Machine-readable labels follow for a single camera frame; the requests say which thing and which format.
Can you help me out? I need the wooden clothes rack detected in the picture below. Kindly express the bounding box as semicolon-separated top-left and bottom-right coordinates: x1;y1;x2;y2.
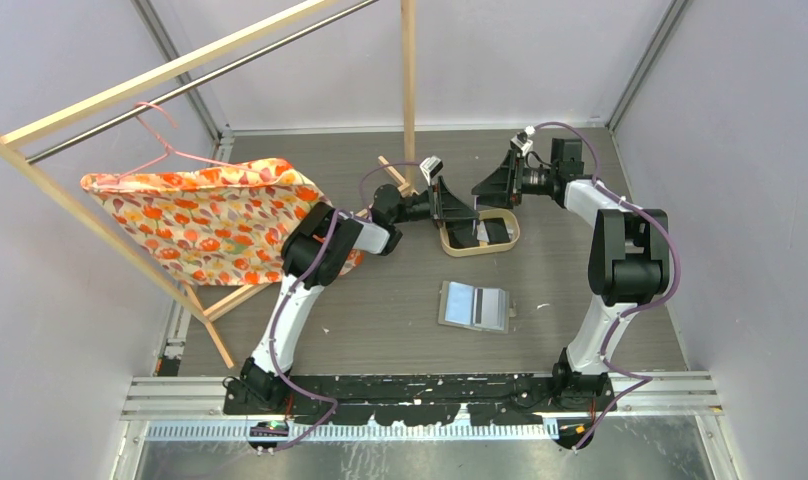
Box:
0;0;421;371

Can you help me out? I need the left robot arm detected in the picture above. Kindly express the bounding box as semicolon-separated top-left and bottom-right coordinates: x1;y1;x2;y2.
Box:
223;176;478;414

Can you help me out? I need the metal rack rod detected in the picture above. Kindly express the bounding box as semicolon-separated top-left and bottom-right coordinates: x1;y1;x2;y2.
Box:
7;1;374;165

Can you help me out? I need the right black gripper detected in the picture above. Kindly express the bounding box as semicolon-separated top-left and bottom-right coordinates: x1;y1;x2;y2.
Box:
471;150;556;210

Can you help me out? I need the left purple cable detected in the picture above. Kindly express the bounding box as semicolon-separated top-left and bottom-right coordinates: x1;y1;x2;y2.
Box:
268;160;424;452

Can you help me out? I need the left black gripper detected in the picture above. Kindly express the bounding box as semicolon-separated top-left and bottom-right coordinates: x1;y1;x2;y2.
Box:
392;176;480;232

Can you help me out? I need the pink wire hanger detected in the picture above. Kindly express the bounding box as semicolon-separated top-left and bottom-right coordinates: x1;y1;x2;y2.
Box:
117;101;253;180

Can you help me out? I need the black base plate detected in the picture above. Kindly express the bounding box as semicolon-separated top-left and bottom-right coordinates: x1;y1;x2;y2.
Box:
223;373;615;427

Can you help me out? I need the oval wooden tray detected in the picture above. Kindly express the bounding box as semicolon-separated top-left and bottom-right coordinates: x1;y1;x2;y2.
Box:
439;209;521;258

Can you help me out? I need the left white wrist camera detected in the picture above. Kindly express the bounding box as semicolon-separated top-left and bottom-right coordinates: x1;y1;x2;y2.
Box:
418;156;443;185

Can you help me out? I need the striped credit card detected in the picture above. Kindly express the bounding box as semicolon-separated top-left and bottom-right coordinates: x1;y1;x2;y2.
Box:
473;221;490;245

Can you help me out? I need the aluminium frame rail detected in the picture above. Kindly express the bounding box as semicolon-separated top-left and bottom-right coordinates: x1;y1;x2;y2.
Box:
121;371;723;444

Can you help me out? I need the floral orange cloth bag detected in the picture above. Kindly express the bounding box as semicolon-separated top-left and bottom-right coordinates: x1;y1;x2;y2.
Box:
81;158;329;286

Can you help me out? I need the white credit card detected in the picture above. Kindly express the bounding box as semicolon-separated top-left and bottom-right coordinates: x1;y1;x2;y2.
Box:
473;288;510;331

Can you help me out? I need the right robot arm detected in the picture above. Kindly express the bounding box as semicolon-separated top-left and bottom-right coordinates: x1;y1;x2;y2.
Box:
472;132;670;411

